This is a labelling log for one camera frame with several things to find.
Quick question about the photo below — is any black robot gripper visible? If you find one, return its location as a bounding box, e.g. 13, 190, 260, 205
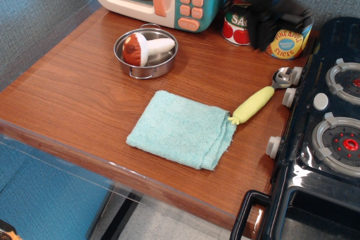
247, 0, 312, 51

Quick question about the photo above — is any spoon with yellow-green handle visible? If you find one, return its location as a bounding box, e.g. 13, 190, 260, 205
227, 67, 295, 125

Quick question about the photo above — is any orange plush toy corner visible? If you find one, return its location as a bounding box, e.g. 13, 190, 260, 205
0, 220, 22, 240

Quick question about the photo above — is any tomato sauce can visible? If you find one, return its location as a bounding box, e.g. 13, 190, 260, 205
222, 0, 251, 46

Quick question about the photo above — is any pineapple slices can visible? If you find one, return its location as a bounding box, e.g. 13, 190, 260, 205
266, 16, 314, 60

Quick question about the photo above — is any small steel pot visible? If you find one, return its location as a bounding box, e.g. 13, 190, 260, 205
114, 24, 178, 79

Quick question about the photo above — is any plush brown mushroom toy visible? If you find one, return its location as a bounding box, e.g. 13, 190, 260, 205
122, 33, 176, 67

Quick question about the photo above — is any light blue folded towel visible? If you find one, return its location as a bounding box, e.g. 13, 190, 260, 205
126, 90, 236, 171

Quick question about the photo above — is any black toy stove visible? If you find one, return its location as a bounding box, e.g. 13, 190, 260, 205
231, 17, 359, 239

